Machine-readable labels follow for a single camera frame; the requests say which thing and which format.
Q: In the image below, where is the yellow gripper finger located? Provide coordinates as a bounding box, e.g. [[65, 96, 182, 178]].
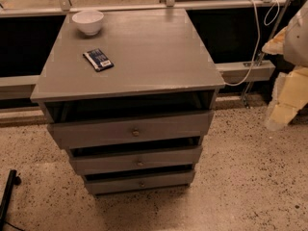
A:
[[265, 66, 308, 131], [262, 27, 287, 55]]

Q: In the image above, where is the grey top drawer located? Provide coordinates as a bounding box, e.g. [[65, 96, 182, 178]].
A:
[[48, 111, 214, 149]]

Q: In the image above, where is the grey drawer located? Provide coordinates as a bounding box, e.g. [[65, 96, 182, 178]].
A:
[[48, 111, 214, 149], [69, 145, 202, 175], [85, 169, 195, 195]]

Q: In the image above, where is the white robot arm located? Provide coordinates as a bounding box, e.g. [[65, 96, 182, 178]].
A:
[[262, 1, 308, 131]]

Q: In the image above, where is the grey wooden drawer cabinet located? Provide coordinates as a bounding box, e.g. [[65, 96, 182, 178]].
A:
[[31, 9, 224, 184]]

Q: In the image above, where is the grey middle drawer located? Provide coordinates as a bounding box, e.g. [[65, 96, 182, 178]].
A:
[[69, 145, 202, 175]]

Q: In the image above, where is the grey bottom drawer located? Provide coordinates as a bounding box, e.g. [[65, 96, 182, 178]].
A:
[[85, 169, 195, 195]]

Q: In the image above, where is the metal tripod stand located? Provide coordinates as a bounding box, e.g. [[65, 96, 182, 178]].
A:
[[239, 0, 292, 109]]

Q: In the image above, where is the dark blue snack packet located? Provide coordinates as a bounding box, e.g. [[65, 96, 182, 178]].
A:
[[83, 48, 114, 72]]

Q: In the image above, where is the white ceramic bowl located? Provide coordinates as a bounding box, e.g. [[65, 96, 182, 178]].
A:
[[72, 11, 104, 36]]

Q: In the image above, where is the black floor stand leg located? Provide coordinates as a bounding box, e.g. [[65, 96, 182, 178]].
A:
[[0, 169, 21, 231]]

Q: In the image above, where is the white hanging cable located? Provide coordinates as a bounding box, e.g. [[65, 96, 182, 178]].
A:
[[222, 0, 281, 88]]

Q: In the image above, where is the grey metal railing frame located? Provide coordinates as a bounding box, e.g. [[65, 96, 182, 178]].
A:
[[0, 0, 290, 101]]

